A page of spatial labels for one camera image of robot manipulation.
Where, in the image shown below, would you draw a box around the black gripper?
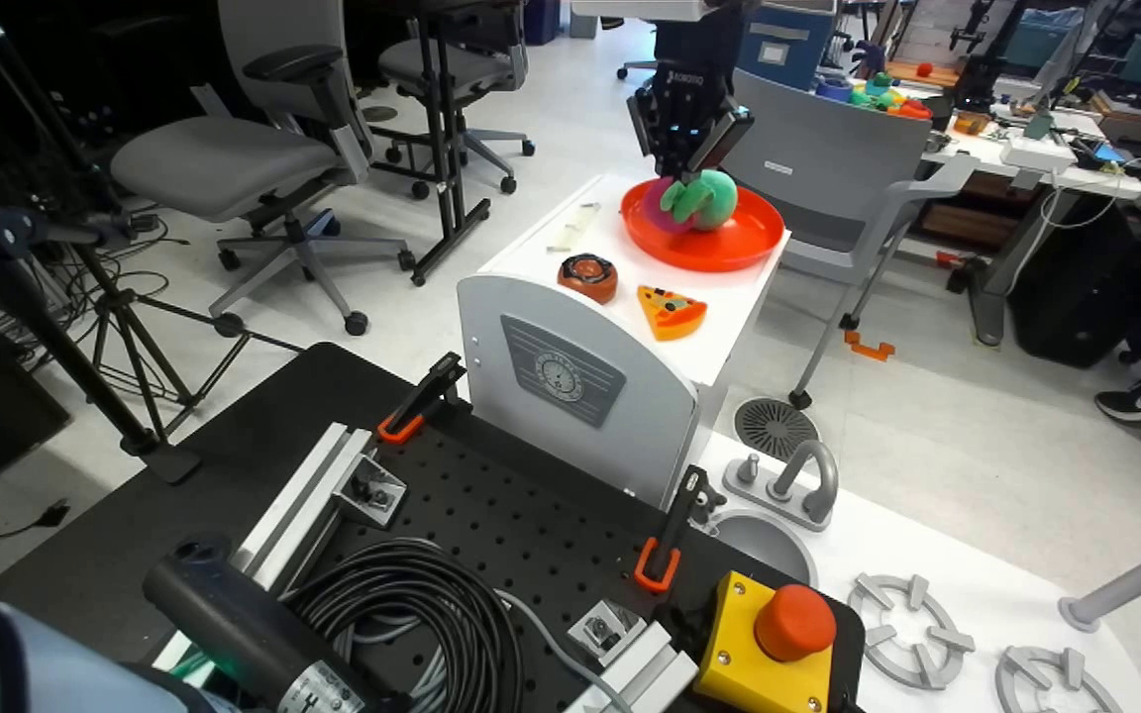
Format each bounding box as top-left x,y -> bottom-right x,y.
628,14 -> 757,188

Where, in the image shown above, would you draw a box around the magenta beetroot plushie green leaves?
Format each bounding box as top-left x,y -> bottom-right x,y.
657,168 -> 722,230

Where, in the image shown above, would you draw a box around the green ball plushie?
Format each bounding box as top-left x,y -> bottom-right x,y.
681,168 -> 745,235

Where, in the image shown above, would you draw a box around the orange plate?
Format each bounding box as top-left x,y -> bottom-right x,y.
619,175 -> 788,276

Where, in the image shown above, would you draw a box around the grey plastic visitor chair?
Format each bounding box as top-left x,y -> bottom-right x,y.
714,65 -> 983,411

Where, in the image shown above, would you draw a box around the blue storage bin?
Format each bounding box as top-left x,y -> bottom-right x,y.
743,0 -> 840,96

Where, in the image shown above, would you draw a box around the pizza slice toy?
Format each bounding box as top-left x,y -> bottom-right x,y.
634,283 -> 714,346

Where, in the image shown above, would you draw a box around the chocolate donut toy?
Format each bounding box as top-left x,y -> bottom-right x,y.
556,249 -> 621,308

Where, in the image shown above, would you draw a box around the pile of colourful toys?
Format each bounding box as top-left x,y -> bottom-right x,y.
843,72 -> 939,127

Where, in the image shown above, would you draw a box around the black office chair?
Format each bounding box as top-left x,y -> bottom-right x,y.
374,0 -> 542,199

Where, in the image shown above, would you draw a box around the orange floor marker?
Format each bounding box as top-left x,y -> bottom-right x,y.
840,325 -> 898,368

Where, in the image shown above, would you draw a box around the grey round floor disc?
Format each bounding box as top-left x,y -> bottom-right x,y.
728,393 -> 822,465

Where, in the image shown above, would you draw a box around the white toy kitchen cabinet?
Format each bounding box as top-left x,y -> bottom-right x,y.
453,172 -> 797,511

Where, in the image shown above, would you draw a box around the white desk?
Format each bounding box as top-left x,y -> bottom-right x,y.
921,113 -> 1141,348

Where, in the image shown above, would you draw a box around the grey toy faucet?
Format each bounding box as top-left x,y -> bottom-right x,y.
722,434 -> 850,534

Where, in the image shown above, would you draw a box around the grey toy sink bowl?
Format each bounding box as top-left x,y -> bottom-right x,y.
707,511 -> 822,587

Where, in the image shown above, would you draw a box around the black perforated breadboard table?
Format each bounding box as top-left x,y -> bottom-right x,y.
0,338 -> 872,713

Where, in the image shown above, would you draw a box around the white toy stovetop board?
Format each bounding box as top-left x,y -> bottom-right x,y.
694,420 -> 1141,713

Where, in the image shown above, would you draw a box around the grey office chair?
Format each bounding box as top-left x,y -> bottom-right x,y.
106,0 -> 420,338

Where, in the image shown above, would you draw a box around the yellow emergency stop red button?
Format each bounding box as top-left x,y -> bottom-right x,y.
691,568 -> 843,713

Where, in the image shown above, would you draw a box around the grey toy burner grate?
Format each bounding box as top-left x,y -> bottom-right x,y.
991,643 -> 1126,713
843,571 -> 979,695

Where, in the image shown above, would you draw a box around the grey metal pole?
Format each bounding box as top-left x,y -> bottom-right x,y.
1053,527 -> 1141,634

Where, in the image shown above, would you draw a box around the black cylinder with silver end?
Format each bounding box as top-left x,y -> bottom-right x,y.
144,550 -> 370,713

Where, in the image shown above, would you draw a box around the black desk frame leg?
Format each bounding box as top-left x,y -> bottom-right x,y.
406,0 -> 501,291

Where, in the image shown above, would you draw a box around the black clamp orange handle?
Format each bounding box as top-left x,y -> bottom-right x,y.
374,348 -> 471,449
630,465 -> 728,599

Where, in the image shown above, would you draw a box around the small silver mounting bracket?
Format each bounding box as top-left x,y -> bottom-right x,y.
339,460 -> 413,527
567,599 -> 650,666

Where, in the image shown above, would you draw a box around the black cable coil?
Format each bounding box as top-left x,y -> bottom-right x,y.
284,533 -> 522,713

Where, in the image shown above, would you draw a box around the grey cable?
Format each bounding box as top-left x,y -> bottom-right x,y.
492,587 -> 628,713

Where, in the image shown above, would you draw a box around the aluminium extrusion rail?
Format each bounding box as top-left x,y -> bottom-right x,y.
567,618 -> 707,713
225,420 -> 380,599

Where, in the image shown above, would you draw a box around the black camera tripod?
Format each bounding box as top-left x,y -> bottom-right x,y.
0,196 -> 304,460

